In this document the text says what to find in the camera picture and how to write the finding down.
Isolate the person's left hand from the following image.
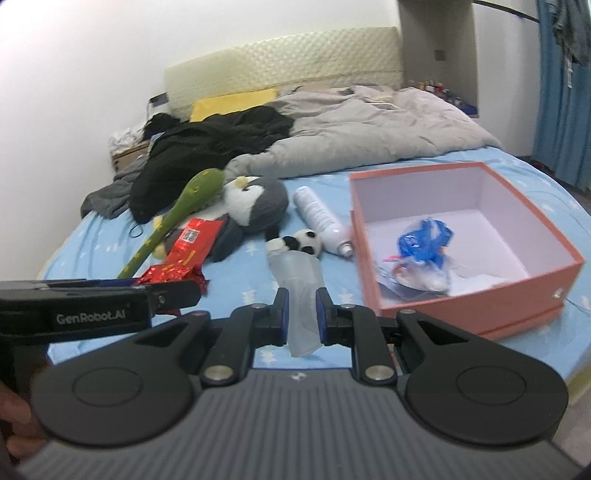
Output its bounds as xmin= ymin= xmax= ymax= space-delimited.
xmin=0 ymin=382 xmax=49 ymax=462

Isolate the white spray bottle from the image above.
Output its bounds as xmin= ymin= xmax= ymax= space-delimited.
xmin=293 ymin=185 xmax=356 ymax=257

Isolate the red label snack packet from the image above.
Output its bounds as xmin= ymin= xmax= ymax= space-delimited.
xmin=165 ymin=218 xmax=227 ymax=270

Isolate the grey duvet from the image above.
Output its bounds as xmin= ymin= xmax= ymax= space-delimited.
xmin=223 ymin=85 xmax=504 ymax=179

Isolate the yellow pillow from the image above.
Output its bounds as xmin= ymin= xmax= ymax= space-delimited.
xmin=189 ymin=88 xmax=278 ymax=123

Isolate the blue star bed sheet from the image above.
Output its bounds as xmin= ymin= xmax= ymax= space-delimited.
xmin=39 ymin=147 xmax=591 ymax=371

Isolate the small panda plush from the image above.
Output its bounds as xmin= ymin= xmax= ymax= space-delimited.
xmin=265 ymin=229 xmax=326 ymax=257

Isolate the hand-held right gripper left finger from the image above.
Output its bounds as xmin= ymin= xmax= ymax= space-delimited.
xmin=133 ymin=287 xmax=291 ymax=388

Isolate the crinkled red foil packet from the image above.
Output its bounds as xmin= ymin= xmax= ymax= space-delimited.
xmin=137 ymin=263 xmax=208 ymax=296

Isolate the hanging denim garment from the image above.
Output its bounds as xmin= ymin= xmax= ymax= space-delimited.
xmin=547 ymin=0 xmax=591 ymax=89

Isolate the pink cardboard box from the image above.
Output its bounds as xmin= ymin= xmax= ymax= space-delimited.
xmin=348 ymin=161 xmax=585 ymax=342

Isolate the clear tissue bag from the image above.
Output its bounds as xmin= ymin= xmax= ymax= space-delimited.
xmin=266 ymin=249 xmax=327 ymax=357

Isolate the cream padded headboard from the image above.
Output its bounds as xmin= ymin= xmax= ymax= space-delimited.
xmin=163 ymin=26 xmax=402 ymax=116

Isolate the blue curtain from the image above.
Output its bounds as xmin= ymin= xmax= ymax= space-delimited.
xmin=531 ymin=0 xmax=591 ymax=188

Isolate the dark curtain rod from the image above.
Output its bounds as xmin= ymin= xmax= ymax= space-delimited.
xmin=475 ymin=0 xmax=542 ymax=22

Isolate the wooden nightstand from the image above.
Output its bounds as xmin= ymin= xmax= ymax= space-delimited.
xmin=110 ymin=141 xmax=153 ymax=173

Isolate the blue snack packet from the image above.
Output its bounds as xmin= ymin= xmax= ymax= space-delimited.
xmin=381 ymin=217 xmax=452 ymax=293

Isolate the white cloth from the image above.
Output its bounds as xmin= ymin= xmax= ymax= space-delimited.
xmin=109 ymin=124 xmax=149 ymax=152

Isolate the grey penguin plush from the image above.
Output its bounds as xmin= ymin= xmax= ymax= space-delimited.
xmin=154 ymin=175 xmax=290 ymax=264

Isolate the green massage stick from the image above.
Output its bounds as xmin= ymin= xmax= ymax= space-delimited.
xmin=116 ymin=168 xmax=226 ymax=280

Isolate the row of small bottles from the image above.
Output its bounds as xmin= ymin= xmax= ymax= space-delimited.
xmin=413 ymin=79 xmax=481 ymax=116

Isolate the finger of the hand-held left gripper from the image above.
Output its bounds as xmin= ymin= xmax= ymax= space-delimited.
xmin=147 ymin=280 xmax=203 ymax=318

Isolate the black clothing pile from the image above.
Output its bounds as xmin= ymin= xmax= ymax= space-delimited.
xmin=129 ymin=104 xmax=297 ymax=223

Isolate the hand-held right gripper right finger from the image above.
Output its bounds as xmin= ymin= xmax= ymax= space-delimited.
xmin=316 ymin=287 xmax=468 ymax=385

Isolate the dark grey cloth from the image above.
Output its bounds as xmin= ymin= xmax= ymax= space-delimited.
xmin=80 ymin=156 xmax=151 ymax=219

